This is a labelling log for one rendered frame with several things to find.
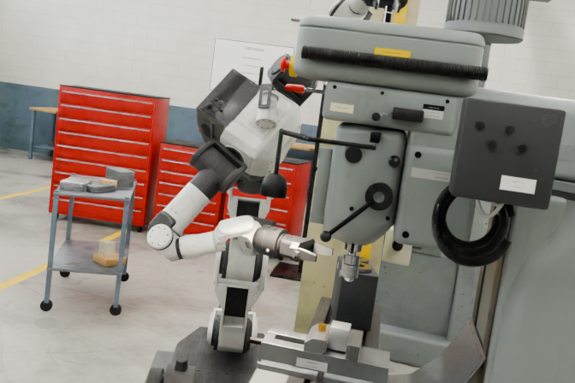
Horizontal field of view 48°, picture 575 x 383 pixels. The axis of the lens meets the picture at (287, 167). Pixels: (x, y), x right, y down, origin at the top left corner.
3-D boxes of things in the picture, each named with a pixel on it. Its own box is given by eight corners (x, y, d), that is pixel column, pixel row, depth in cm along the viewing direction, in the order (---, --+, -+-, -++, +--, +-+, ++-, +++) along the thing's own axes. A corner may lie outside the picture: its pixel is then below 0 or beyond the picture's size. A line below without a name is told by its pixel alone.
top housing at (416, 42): (288, 74, 162) (297, 10, 161) (304, 79, 188) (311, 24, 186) (477, 98, 155) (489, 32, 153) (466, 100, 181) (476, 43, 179)
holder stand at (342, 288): (334, 327, 211) (342, 268, 209) (330, 304, 233) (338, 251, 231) (370, 331, 211) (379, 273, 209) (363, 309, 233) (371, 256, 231)
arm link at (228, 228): (253, 227, 187) (210, 237, 188) (261, 247, 193) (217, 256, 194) (252, 212, 192) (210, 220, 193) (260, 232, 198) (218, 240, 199)
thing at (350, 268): (341, 272, 181) (344, 253, 180) (358, 275, 180) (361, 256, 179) (340, 276, 176) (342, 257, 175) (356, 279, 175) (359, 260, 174)
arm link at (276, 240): (297, 238, 178) (261, 228, 184) (293, 271, 179) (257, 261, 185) (317, 232, 189) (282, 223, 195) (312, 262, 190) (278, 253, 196)
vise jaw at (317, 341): (303, 350, 170) (305, 336, 170) (310, 334, 182) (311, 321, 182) (325, 355, 169) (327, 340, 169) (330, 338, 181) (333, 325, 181)
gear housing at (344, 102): (320, 119, 163) (325, 79, 162) (330, 117, 187) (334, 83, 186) (453, 137, 158) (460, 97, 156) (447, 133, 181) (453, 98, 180)
